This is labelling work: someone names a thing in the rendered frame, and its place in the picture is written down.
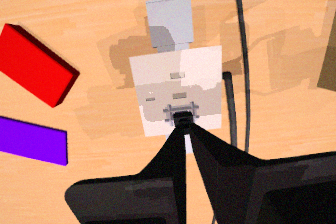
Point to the red rectangular block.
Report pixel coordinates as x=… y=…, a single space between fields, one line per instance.
x=34 y=66

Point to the purple flat block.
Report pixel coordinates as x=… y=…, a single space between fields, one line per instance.
x=33 y=141

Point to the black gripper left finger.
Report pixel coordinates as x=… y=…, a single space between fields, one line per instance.
x=158 y=190

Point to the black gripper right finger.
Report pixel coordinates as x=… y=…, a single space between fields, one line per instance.
x=236 y=181

